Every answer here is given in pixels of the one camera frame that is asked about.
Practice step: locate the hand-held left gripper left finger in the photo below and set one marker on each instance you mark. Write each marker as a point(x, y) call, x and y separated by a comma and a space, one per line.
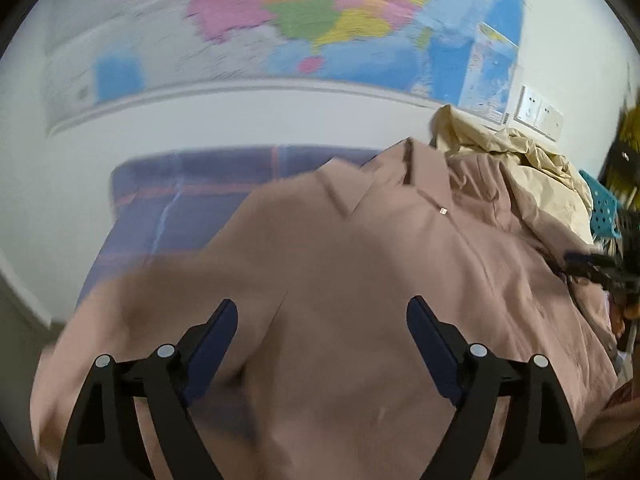
point(215, 340)

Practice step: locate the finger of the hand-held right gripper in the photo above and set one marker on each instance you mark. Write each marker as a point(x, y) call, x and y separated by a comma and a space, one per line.
point(582, 262)

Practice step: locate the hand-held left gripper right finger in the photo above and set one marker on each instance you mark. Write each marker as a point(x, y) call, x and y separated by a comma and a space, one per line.
point(425, 340)

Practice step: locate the pink collared coat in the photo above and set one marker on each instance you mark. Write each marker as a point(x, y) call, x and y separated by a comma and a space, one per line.
point(350, 260)

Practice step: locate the teal plastic basket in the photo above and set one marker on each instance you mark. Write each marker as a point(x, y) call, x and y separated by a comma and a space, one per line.
point(605, 210)

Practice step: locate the cream yellow garment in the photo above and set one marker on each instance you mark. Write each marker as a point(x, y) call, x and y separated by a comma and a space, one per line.
point(540, 170)

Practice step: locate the yellow and black object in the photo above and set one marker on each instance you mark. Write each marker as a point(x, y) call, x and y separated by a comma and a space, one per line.
point(627, 155)

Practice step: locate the blue plaid bed sheet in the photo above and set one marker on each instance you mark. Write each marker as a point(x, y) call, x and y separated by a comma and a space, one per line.
point(200, 175)

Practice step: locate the white wall socket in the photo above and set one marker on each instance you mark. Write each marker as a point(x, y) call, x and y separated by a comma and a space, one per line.
point(550, 120)
point(528, 105)

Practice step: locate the colourful wall map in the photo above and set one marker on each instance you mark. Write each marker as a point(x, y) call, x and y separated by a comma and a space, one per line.
point(300, 10)

